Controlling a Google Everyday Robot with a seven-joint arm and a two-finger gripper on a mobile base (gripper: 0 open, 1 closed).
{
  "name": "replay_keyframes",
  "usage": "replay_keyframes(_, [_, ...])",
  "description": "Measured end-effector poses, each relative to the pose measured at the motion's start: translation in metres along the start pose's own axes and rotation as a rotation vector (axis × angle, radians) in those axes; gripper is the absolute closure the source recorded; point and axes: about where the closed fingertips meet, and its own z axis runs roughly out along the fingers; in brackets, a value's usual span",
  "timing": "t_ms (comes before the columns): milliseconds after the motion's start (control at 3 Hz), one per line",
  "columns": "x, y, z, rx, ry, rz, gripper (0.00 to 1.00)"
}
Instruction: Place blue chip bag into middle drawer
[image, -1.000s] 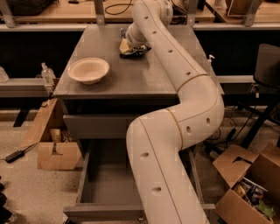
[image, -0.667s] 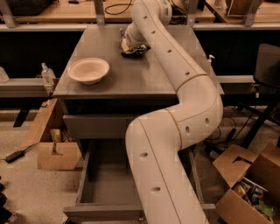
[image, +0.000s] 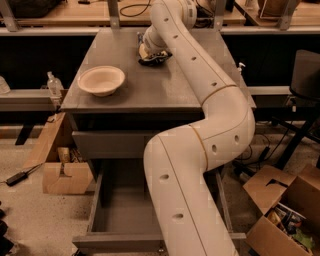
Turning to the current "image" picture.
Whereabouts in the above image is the blue chip bag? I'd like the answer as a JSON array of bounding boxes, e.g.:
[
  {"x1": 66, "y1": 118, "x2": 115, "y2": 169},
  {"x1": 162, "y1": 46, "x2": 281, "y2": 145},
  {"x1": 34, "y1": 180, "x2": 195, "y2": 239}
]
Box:
[{"x1": 137, "y1": 32, "x2": 172, "y2": 67}]

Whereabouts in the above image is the cardboard box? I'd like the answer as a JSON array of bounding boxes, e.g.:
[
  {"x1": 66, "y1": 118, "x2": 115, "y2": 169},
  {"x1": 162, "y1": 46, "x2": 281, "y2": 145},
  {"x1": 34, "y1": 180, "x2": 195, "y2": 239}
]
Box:
[
  {"x1": 23, "y1": 112, "x2": 93, "y2": 195},
  {"x1": 244, "y1": 165, "x2": 320, "y2": 256}
]

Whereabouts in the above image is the grey wooden drawer cabinet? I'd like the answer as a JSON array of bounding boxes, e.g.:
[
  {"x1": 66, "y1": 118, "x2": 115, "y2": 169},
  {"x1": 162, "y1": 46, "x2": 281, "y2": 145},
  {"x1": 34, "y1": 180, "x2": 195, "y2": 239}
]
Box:
[{"x1": 60, "y1": 27, "x2": 257, "y2": 181}]

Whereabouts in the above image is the black cable on shelf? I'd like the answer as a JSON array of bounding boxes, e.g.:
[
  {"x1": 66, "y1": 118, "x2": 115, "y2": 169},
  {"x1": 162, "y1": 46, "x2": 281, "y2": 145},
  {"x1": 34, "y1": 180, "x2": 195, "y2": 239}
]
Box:
[{"x1": 119, "y1": 0, "x2": 154, "y2": 19}]

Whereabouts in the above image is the cardboard box on left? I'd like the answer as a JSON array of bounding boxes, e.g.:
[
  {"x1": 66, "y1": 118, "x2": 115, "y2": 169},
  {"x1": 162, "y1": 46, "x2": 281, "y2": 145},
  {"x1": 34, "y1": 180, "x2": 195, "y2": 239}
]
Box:
[{"x1": 23, "y1": 112, "x2": 93, "y2": 195}]

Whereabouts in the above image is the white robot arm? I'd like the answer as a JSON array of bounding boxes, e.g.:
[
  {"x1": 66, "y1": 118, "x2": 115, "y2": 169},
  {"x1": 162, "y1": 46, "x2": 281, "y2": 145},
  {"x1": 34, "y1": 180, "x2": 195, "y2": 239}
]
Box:
[{"x1": 142, "y1": 0, "x2": 255, "y2": 256}]

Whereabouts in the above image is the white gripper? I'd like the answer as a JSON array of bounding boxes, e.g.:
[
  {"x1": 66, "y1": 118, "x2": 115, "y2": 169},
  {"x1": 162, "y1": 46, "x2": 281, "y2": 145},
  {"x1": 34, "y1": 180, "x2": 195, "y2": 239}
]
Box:
[{"x1": 138, "y1": 25, "x2": 167, "y2": 59}]

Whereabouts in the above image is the cardboard box on right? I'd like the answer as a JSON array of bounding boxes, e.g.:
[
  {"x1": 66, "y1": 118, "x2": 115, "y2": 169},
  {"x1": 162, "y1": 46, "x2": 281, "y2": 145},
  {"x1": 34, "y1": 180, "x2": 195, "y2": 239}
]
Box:
[{"x1": 244, "y1": 165, "x2": 320, "y2": 256}]

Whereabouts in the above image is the closed grey top drawer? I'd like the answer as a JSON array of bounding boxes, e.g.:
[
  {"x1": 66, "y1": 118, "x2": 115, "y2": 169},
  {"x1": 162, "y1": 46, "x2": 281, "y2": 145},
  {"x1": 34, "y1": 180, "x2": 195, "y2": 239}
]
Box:
[{"x1": 72, "y1": 130, "x2": 154, "y2": 160}]

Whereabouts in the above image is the black stool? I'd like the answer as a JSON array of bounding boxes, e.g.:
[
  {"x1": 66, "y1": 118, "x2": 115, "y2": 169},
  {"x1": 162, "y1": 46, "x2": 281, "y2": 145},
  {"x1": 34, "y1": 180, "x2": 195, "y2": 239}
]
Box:
[{"x1": 273, "y1": 50, "x2": 320, "y2": 170}]

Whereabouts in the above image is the white paper bowl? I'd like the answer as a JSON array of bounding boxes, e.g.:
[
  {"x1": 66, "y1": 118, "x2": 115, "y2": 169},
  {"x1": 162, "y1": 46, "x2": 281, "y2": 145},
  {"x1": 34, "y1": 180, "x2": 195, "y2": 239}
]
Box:
[{"x1": 78, "y1": 66, "x2": 126, "y2": 97}]

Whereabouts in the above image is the small white pump bottle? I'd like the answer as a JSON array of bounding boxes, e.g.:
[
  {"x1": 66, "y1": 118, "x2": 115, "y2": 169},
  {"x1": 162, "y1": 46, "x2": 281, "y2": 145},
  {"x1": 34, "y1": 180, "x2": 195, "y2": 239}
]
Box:
[{"x1": 237, "y1": 62, "x2": 246, "y2": 75}]

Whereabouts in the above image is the clear plastic bottle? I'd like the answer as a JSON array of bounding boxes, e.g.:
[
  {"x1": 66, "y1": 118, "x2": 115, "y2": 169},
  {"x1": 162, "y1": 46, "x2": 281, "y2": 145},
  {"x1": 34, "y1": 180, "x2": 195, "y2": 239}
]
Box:
[{"x1": 47, "y1": 71, "x2": 64, "y2": 98}]

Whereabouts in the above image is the black power adapter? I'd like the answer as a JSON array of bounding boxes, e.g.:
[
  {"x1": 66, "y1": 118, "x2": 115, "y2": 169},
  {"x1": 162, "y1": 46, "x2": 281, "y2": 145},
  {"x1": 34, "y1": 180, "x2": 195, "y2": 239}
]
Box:
[{"x1": 5, "y1": 172, "x2": 28, "y2": 187}]

